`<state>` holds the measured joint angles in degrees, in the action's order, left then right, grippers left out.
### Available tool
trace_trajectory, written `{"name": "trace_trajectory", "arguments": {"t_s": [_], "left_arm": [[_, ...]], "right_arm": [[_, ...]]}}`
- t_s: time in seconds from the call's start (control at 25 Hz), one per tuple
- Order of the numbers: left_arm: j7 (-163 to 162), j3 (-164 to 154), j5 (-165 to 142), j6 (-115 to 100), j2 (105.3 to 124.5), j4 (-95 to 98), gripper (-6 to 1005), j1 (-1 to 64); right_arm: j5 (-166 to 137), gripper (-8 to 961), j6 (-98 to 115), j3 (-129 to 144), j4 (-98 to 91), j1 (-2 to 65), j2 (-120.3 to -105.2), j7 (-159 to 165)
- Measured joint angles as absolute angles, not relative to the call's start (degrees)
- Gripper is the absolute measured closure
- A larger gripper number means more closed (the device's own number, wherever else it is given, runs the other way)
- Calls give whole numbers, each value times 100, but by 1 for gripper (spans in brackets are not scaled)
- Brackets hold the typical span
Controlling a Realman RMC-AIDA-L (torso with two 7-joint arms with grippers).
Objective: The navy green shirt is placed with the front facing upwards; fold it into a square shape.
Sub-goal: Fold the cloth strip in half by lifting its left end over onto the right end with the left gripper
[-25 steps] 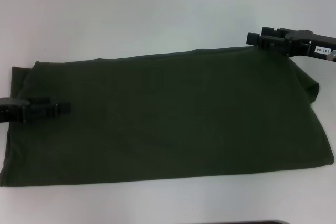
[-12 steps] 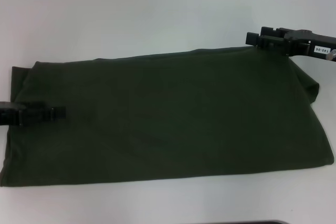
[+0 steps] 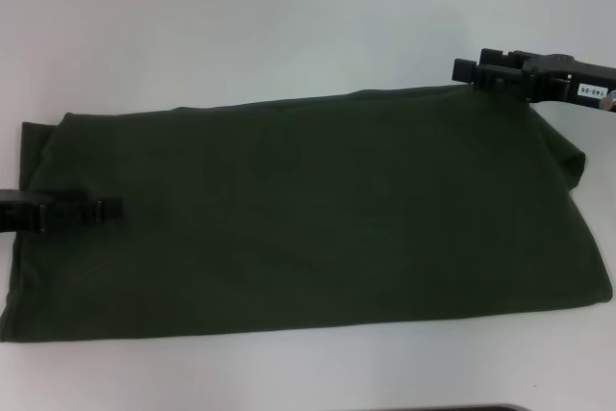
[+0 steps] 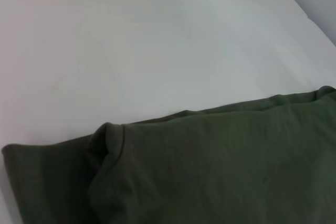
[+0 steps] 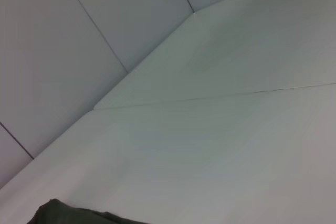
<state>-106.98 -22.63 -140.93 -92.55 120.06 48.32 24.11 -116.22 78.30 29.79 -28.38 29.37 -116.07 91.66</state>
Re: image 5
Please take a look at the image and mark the dark green FREE t-shirt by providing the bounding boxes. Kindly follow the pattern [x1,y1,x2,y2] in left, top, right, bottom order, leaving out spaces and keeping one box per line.
[30,198,149,224]

